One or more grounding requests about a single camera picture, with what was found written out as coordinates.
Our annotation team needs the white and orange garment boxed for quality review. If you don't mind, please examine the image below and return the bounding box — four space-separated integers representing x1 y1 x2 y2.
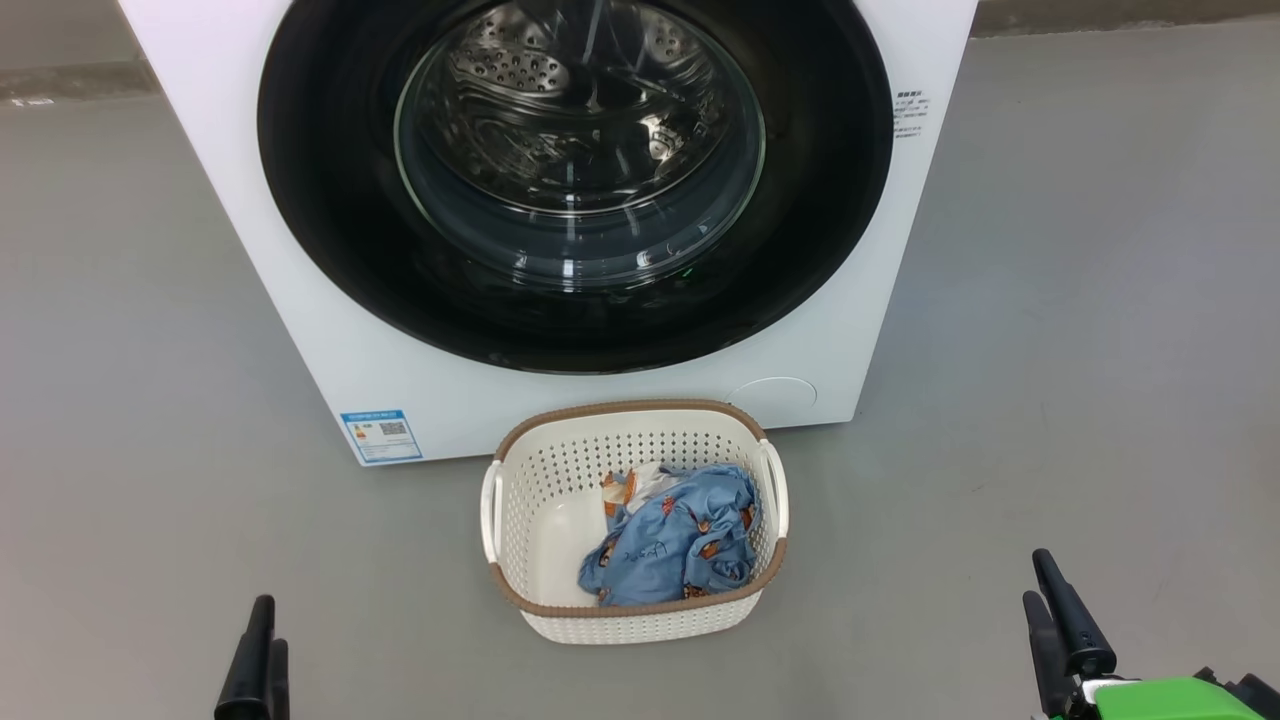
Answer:
600 462 691 517

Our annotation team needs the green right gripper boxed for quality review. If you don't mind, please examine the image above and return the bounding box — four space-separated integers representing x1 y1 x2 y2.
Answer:
1022 548 1269 720

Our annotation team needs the blue printed garment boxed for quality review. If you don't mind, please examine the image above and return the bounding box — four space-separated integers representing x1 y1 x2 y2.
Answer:
578 463 761 607

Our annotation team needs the printed warning text label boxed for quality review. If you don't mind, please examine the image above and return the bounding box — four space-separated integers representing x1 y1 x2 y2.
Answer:
893 90 931 139

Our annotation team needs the stainless steel washing machine drum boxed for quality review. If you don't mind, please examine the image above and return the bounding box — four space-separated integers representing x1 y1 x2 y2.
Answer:
430 0 731 216

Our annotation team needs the white basket with brown rim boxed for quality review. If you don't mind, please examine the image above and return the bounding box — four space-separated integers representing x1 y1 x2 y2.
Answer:
480 399 790 645

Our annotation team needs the black round glass washer door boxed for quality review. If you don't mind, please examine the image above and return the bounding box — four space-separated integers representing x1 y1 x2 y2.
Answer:
257 0 894 375

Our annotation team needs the round white filter cover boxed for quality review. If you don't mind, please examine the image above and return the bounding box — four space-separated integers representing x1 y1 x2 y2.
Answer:
728 377 818 426

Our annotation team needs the white washing machine body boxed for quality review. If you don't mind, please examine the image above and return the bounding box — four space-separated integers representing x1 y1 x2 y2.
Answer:
118 0 979 467

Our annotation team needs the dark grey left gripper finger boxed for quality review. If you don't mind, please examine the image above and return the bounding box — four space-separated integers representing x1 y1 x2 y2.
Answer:
266 638 291 720
214 595 276 720

